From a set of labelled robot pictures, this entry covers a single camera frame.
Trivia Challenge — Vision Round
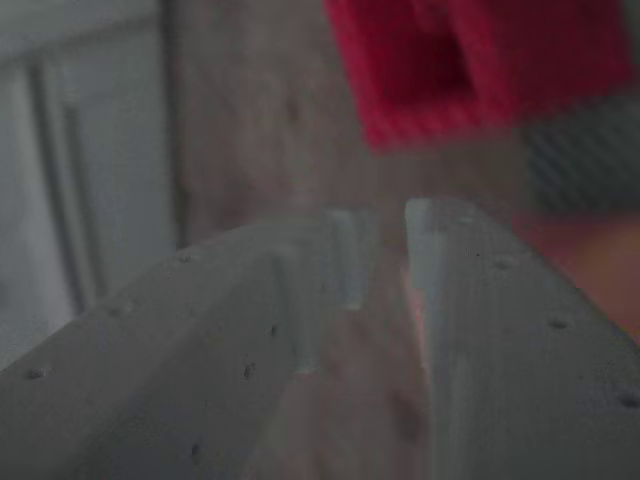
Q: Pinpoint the grey studded Lego baseplate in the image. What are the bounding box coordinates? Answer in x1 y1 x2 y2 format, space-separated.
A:
519 94 640 215

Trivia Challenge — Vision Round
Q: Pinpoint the white panelled cabinet door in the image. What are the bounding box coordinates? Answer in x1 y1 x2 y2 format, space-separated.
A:
0 0 177 372

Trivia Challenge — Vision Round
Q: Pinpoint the red plastic bin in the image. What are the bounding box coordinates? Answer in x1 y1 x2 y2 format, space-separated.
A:
323 0 637 154

